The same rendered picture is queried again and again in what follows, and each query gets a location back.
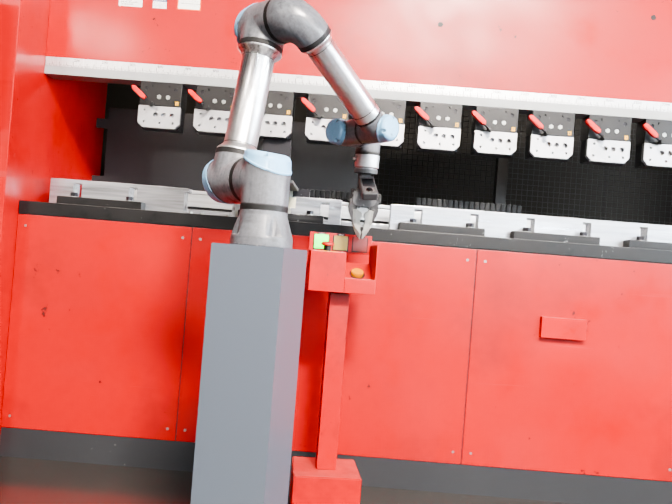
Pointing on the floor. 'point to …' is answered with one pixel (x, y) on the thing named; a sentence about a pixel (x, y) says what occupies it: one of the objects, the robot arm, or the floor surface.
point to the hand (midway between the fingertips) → (361, 234)
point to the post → (500, 180)
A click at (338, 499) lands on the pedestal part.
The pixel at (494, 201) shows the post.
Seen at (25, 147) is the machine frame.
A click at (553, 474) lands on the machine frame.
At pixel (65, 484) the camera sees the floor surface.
